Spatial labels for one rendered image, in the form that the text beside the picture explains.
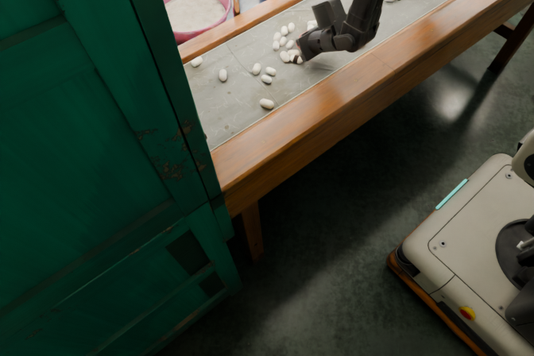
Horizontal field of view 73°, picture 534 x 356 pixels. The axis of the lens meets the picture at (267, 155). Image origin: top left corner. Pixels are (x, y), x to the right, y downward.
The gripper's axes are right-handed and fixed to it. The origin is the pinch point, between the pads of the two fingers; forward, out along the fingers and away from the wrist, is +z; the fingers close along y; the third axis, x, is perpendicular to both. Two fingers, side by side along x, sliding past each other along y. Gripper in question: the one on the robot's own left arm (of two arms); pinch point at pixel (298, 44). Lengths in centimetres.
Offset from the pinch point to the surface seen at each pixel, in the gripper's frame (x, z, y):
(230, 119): 6.6, -5.7, 30.7
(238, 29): -10.6, 12.5, 9.9
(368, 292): 97, 0, 12
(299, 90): 9.1, -8.5, 10.2
